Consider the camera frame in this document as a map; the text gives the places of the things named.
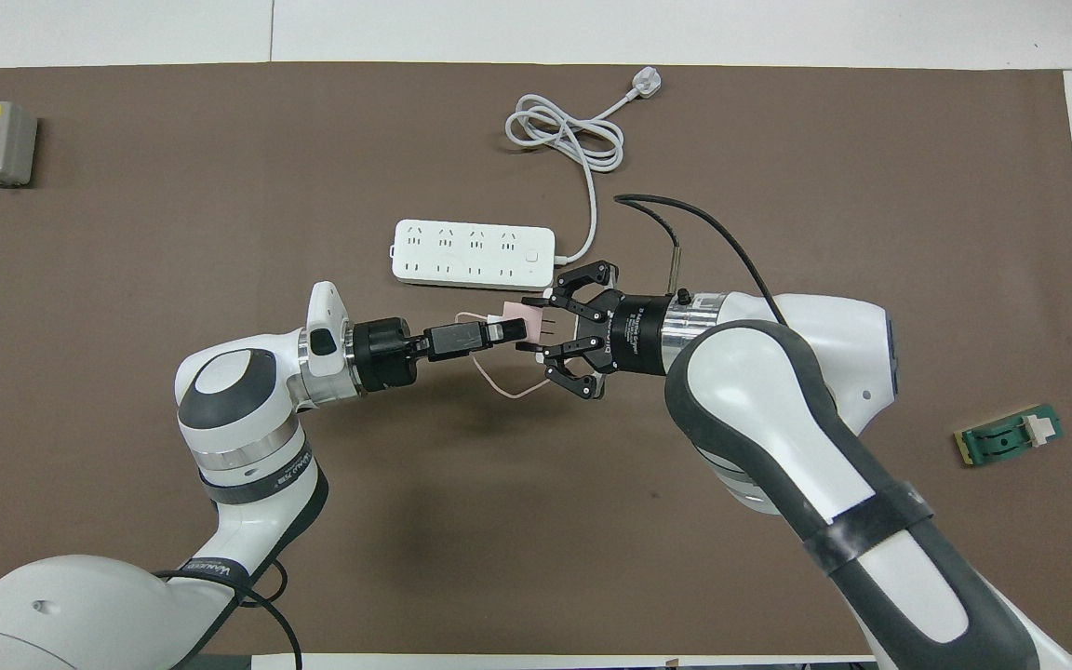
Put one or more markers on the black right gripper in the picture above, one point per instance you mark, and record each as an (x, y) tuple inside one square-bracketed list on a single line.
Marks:
[(638, 335)]

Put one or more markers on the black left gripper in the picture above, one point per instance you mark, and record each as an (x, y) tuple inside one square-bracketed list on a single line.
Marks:
[(387, 354)]

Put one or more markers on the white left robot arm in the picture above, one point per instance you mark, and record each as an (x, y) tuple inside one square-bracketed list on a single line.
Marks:
[(247, 419)]

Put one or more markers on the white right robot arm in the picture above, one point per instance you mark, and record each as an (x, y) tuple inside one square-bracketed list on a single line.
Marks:
[(834, 447)]

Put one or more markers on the white power strip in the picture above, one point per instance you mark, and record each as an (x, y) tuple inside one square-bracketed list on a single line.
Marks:
[(471, 256)]

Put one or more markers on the brown table mat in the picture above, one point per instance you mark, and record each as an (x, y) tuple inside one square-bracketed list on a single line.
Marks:
[(536, 540)]

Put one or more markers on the green block with white clip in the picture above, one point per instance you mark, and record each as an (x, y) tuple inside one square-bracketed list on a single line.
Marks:
[(1006, 437)]

